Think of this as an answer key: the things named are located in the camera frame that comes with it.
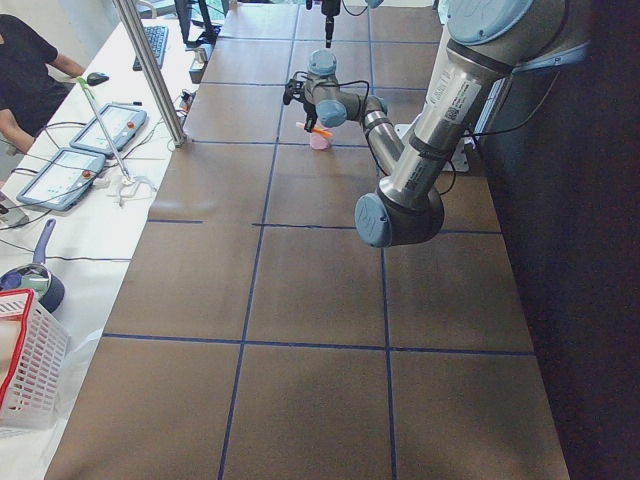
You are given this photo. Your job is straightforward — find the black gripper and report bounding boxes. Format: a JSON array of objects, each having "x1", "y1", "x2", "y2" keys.
[{"x1": 302, "y1": 99, "x2": 318, "y2": 131}]

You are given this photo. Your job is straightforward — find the orange highlighter pen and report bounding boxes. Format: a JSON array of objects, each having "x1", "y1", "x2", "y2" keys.
[{"x1": 296, "y1": 122, "x2": 333, "y2": 139}]

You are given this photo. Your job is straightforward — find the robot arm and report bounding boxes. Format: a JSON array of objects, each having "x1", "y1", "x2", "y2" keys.
[
  {"x1": 300, "y1": 49, "x2": 404, "y2": 175},
  {"x1": 355, "y1": 1, "x2": 593, "y2": 248}
]

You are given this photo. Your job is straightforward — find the pink mesh pen holder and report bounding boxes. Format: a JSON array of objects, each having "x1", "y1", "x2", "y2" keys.
[{"x1": 309, "y1": 132, "x2": 332, "y2": 151}]

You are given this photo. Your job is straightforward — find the black keyboard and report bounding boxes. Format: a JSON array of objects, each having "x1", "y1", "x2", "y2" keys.
[{"x1": 143, "y1": 25, "x2": 169, "y2": 68}]

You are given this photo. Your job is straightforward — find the teach pendant tablet far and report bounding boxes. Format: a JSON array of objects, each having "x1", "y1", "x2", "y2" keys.
[{"x1": 69, "y1": 103, "x2": 148, "y2": 158}]

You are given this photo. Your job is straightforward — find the teach pendant tablet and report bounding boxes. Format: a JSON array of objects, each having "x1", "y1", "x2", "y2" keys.
[
  {"x1": 69, "y1": 103, "x2": 148, "y2": 158},
  {"x1": 17, "y1": 148, "x2": 106, "y2": 211}
]

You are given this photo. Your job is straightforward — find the black computer mouse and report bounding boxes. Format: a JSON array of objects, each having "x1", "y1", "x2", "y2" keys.
[{"x1": 86, "y1": 72, "x2": 110, "y2": 86}]

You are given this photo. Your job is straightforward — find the teach pendant tablet near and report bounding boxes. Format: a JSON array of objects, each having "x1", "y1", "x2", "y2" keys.
[{"x1": 17, "y1": 148, "x2": 106, "y2": 211}]

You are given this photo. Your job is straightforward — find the person in black shirt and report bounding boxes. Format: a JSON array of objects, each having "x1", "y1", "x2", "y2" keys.
[{"x1": 1, "y1": 14, "x2": 85, "y2": 153}]

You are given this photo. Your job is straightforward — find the blue saucepan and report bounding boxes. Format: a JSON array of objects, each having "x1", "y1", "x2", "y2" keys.
[{"x1": 1, "y1": 219, "x2": 65, "y2": 313}]

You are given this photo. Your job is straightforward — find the red white plastic basket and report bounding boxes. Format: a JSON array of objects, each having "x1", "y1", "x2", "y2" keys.
[{"x1": 1, "y1": 289, "x2": 69, "y2": 438}]

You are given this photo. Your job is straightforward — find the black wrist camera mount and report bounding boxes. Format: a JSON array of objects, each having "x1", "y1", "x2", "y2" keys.
[{"x1": 282, "y1": 78, "x2": 306, "y2": 106}]

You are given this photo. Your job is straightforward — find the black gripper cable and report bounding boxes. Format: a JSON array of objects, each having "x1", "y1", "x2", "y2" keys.
[{"x1": 289, "y1": 71, "x2": 372, "y2": 109}]

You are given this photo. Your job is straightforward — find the grey aluminium frame post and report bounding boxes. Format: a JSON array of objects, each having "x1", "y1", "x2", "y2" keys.
[{"x1": 113, "y1": 0, "x2": 186, "y2": 148}]

